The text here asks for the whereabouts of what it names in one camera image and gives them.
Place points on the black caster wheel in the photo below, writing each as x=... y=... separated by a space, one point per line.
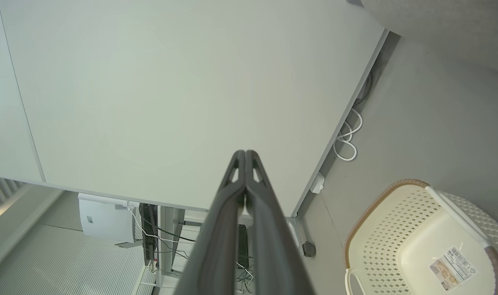
x=309 y=249

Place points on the black computer tower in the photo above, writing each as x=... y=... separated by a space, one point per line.
x=148 y=233

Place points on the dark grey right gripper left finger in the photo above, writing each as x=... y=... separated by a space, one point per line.
x=220 y=229

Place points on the white desk leg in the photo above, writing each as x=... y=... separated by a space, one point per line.
x=169 y=229

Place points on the white box appliance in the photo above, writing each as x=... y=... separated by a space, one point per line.
x=105 y=221

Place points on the white wall socket box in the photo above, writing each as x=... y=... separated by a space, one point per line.
x=317 y=183

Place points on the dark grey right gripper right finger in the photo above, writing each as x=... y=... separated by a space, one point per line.
x=269 y=237

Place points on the white slatted radiator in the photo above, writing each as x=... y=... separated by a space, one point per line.
x=3 y=190

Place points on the printed label sticker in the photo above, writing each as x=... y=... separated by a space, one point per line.
x=453 y=268

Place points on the cream perforated laundry basket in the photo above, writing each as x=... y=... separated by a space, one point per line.
x=396 y=233

